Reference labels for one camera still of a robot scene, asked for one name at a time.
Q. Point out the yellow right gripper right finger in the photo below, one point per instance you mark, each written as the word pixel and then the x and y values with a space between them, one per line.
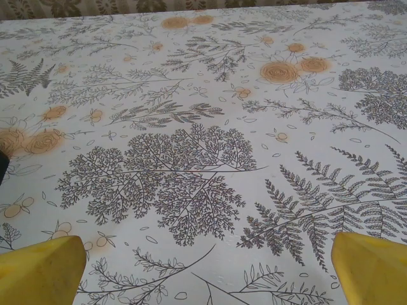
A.
pixel 375 273

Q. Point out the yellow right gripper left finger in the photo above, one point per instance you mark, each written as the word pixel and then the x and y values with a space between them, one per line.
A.
pixel 38 273

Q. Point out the floral patterned tablecloth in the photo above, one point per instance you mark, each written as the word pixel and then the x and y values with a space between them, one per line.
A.
pixel 203 95

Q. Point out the black box starry night lid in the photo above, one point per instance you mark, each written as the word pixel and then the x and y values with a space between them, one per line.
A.
pixel 3 166

